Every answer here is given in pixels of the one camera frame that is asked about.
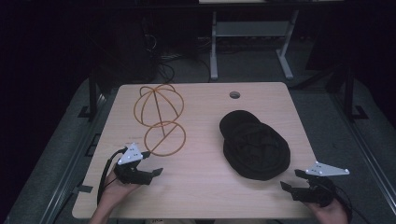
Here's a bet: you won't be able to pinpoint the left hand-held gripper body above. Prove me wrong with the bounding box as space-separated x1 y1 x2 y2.
113 142 154 187

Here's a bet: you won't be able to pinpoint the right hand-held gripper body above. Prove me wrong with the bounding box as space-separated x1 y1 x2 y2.
290 161 350 208

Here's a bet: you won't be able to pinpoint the person's right hand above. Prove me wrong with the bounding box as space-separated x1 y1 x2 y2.
306 197 349 224

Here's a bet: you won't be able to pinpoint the person's left hand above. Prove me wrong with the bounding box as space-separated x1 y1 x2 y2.
102 170 142 204

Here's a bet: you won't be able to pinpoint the black hat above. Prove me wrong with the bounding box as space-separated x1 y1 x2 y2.
219 109 291 182

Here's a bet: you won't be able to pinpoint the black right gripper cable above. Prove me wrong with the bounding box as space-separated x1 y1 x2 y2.
332 182 355 223

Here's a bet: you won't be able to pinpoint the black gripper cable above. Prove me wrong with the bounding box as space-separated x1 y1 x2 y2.
96 147 129 205
332 182 355 223

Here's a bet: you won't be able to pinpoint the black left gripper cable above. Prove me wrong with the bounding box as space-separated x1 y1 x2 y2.
96 147 129 205

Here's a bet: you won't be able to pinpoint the orange wire hat stand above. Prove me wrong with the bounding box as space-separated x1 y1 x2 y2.
133 83 188 158

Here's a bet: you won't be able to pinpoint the aluminium floor rail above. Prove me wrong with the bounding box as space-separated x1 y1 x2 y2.
38 92 108 224
330 92 396 216

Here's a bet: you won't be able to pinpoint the black metal post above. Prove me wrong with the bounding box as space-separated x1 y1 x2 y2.
342 66 370 121
78 73 99 121

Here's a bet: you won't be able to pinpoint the black floor cables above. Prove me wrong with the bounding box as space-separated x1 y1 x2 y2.
145 34 213 84

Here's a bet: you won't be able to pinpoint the grey metal desk frame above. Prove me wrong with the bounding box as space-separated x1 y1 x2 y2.
209 9 300 81

